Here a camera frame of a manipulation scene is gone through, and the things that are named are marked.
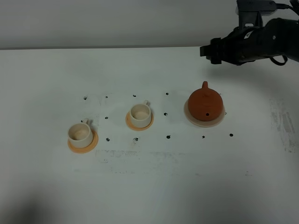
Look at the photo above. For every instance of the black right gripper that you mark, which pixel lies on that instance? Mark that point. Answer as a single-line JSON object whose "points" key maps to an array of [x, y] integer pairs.
{"points": [[237, 48]]}

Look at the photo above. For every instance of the brown clay teapot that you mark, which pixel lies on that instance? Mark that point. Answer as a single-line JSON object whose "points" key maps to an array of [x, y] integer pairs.
{"points": [[205, 104]]}

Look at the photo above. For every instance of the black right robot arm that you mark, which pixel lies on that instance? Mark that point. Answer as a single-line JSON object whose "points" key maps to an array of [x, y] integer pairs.
{"points": [[278, 41]]}

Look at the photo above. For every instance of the cream round teapot coaster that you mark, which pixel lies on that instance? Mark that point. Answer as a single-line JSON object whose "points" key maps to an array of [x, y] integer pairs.
{"points": [[203, 123]]}

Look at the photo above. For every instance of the white teacup middle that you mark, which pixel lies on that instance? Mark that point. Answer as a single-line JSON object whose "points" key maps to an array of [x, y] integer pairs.
{"points": [[144, 107]]}

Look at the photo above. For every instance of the white teacup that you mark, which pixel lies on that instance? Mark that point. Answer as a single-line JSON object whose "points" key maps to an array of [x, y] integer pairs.
{"points": [[80, 134], [144, 107]]}

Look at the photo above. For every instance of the orange coaster middle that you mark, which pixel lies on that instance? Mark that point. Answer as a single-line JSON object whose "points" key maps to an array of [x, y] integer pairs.
{"points": [[149, 124]]}

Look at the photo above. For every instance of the orange coaster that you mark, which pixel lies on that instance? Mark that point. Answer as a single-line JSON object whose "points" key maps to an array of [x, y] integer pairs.
{"points": [[93, 142], [149, 124]]}

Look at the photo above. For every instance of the orange coaster near left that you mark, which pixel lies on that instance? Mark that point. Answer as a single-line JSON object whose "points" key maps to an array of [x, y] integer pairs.
{"points": [[93, 142]]}

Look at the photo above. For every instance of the white teacup near left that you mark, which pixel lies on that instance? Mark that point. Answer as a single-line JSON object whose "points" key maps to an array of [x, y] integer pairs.
{"points": [[80, 134]]}

